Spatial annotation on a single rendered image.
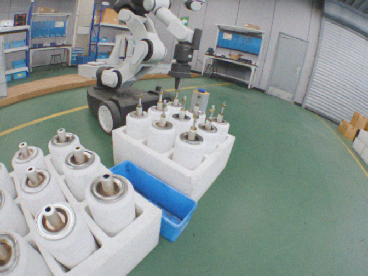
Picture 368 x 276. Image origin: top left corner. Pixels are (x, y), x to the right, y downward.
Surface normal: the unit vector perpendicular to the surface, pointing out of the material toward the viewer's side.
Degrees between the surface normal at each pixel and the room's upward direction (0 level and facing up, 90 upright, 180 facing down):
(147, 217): 0
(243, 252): 0
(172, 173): 90
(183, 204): 88
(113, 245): 0
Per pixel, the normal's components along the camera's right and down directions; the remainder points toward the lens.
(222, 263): 0.16, -0.87
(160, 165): -0.54, 0.31
